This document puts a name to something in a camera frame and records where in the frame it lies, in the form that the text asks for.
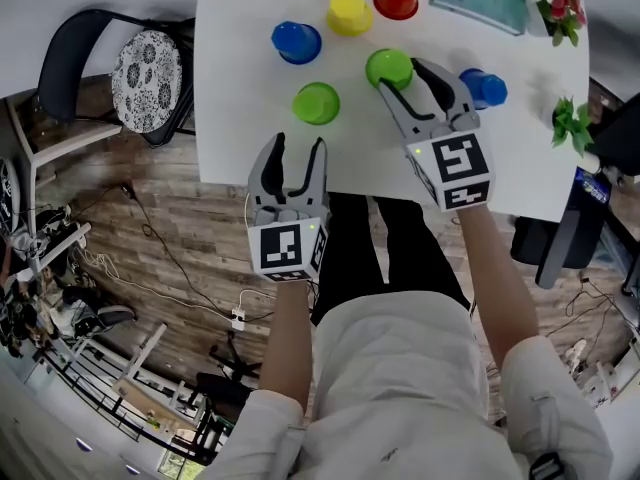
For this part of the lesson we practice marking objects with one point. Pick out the blue cup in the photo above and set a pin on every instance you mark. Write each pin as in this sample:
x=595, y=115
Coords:
x=489, y=90
x=296, y=42

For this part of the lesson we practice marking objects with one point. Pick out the blue packet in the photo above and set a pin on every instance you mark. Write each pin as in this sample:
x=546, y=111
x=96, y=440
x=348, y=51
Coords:
x=592, y=185

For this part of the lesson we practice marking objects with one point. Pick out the wooden stool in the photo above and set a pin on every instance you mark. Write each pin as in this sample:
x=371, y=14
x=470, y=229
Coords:
x=142, y=368

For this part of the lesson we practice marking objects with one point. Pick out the small green potted plant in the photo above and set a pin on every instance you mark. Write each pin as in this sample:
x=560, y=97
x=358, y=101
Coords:
x=570, y=123

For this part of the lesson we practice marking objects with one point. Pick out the patterned round seat cushion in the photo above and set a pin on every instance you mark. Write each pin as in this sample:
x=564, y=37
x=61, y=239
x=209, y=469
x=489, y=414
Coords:
x=146, y=80

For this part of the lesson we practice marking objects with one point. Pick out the person's left forearm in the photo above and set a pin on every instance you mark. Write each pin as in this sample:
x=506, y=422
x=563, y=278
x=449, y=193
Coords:
x=290, y=333

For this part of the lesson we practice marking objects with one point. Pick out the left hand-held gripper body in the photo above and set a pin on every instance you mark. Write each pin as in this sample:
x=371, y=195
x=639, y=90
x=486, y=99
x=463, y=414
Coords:
x=285, y=248

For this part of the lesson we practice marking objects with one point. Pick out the white power strip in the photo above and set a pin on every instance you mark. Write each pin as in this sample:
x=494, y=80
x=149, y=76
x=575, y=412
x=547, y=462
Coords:
x=238, y=318

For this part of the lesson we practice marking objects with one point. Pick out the person's black trousers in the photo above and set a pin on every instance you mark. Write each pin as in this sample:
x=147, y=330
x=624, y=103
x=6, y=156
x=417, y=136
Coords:
x=350, y=248

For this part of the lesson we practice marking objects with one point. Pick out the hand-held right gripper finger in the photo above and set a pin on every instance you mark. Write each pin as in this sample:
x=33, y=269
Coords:
x=457, y=93
x=402, y=118

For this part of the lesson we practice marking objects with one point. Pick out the yellow cup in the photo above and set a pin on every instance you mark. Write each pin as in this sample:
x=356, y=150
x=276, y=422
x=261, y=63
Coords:
x=349, y=13

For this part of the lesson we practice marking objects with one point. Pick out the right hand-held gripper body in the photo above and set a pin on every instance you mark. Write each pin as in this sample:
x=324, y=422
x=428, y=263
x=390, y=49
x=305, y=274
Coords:
x=457, y=163

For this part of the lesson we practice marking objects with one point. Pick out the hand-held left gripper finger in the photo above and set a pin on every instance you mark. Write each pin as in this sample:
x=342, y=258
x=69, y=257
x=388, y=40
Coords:
x=320, y=173
x=260, y=178

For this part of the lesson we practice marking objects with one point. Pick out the black office chair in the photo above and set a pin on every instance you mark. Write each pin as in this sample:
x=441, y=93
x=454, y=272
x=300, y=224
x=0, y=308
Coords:
x=575, y=238

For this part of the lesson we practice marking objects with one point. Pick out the pink flower potted plant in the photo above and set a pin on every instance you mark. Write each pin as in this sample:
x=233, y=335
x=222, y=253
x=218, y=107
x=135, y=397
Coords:
x=562, y=3

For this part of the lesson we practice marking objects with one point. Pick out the white frame side table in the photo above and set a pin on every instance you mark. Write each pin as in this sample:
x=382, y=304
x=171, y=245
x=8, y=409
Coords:
x=60, y=143

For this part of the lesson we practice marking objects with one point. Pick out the black folding chair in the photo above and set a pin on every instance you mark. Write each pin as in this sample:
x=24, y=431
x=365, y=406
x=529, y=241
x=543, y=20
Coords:
x=67, y=63

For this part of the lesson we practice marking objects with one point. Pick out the black swivel chair base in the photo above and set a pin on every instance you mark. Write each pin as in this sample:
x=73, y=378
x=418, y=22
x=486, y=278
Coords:
x=225, y=368

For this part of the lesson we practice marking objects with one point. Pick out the person's white shirt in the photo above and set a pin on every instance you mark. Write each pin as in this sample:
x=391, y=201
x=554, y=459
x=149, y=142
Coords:
x=405, y=388

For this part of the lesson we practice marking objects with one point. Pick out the green cup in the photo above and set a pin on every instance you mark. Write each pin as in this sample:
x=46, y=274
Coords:
x=316, y=104
x=387, y=65

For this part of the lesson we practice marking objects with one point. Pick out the person's right forearm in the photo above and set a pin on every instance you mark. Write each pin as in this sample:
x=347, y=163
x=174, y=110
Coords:
x=495, y=278

